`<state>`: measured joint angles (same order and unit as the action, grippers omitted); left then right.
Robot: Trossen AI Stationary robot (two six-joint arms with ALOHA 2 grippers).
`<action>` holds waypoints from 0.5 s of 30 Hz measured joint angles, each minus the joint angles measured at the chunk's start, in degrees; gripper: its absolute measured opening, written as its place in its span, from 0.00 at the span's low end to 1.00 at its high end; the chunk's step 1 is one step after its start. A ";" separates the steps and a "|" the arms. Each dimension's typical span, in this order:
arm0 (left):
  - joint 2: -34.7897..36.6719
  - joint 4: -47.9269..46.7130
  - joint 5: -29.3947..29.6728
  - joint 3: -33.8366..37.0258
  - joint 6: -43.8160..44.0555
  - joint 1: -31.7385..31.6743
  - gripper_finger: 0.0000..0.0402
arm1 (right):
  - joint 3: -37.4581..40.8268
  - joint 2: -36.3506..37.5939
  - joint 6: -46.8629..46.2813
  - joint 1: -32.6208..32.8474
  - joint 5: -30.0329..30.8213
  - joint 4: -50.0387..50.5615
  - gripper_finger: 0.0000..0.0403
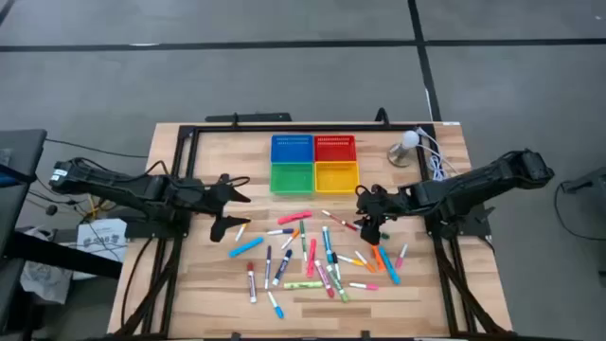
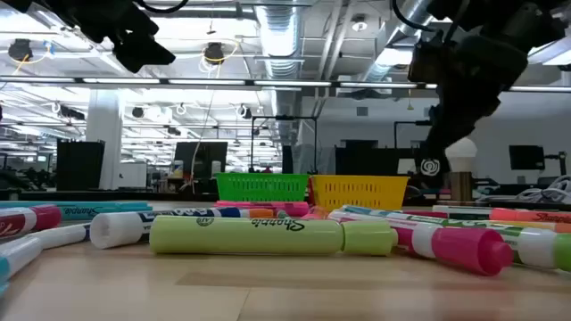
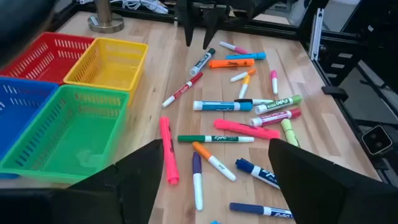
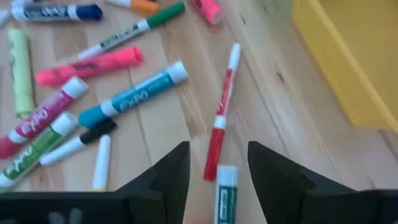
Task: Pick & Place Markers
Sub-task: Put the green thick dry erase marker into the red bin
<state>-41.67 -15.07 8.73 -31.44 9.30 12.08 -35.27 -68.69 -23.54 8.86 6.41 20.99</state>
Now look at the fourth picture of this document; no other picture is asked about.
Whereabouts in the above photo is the dark blue Expo marker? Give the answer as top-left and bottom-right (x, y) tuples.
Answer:
(11, 2), (103, 22)

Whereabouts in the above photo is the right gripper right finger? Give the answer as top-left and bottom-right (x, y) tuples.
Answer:
(247, 140), (358, 224)

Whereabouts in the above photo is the red-cap thin white marker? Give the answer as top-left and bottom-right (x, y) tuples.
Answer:
(203, 42), (242, 183)

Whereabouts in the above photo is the yellow-green Sharpie highlighter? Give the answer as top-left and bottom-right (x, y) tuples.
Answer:
(6, 27), (35, 119)

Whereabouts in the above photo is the magenta Expo marker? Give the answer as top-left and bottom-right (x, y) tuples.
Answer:
(0, 76), (90, 160)

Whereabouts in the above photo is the orange-cap thin white marker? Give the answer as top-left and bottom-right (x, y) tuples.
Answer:
(104, 0), (161, 15)

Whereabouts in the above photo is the teal Expo marker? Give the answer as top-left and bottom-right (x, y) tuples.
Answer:
(78, 60), (190, 129)

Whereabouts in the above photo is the yellow-cap thin white marker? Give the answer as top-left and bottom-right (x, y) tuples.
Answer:
(91, 134), (112, 192)

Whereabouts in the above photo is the black-cap thin white marker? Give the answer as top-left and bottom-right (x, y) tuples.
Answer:
(39, 119), (118, 166)

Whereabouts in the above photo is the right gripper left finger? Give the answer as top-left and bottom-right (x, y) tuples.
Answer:
(114, 141), (191, 224)

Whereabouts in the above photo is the dark green Expo marker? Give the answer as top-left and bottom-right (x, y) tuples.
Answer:
(213, 164), (239, 224)

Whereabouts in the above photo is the green-cap thin white marker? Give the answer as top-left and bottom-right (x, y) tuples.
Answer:
(77, 1), (187, 60)

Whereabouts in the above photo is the yellow plastic basket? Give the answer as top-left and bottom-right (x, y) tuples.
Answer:
(291, 0), (398, 134)

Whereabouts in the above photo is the pink highlighter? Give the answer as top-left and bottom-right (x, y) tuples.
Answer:
(192, 0), (224, 25)
(35, 45), (144, 87)

